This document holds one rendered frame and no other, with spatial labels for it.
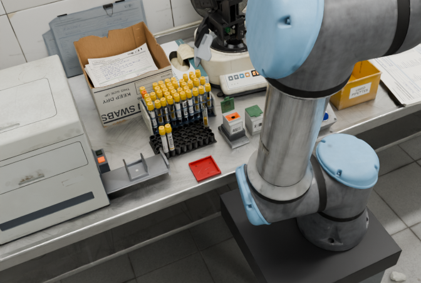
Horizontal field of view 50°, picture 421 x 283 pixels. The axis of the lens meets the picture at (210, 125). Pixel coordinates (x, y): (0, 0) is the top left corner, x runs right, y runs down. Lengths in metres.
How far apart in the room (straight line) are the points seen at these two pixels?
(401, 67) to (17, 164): 1.17
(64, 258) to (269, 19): 1.54
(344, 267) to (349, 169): 0.24
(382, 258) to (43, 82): 0.83
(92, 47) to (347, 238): 1.01
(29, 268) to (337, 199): 1.34
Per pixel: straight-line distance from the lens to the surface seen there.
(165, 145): 1.22
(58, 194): 1.11
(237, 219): 1.02
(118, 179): 1.18
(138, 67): 1.49
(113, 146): 1.33
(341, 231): 0.96
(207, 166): 1.22
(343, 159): 0.85
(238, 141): 1.26
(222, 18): 1.04
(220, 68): 1.40
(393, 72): 1.55
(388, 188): 2.38
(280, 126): 0.63
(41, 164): 1.04
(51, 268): 1.88
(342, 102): 1.38
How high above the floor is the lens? 1.78
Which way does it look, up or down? 43 degrees down
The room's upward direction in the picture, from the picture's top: 5 degrees counter-clockwise
